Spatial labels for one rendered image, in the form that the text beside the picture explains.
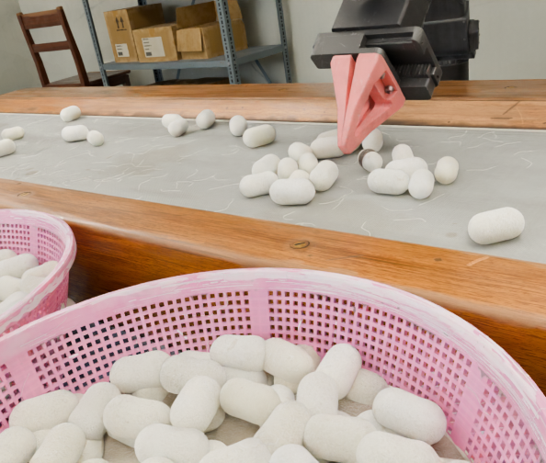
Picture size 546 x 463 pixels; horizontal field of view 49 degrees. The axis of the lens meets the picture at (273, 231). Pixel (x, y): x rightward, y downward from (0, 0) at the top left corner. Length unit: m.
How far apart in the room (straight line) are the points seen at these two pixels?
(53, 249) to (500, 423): 0.34
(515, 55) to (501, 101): 2.03
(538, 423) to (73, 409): 0.20
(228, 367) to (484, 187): 0.26
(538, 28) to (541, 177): 2.15
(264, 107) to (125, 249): 0.40
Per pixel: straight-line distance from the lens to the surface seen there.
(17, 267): 0.49
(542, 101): 0.64
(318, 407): 0.26
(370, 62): 0.51
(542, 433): 0.22
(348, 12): 0.56
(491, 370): 0.25
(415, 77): 0.55
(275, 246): 0.35
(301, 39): 3.19
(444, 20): 0.94
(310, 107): 0.74
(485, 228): 0.38
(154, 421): 0.28
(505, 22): 2.67
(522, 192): 0.47
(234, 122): 0.71
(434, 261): 0.32
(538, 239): 0.40
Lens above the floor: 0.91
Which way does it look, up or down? 24 degrees down
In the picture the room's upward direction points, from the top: 9 degrees counter-clockwise
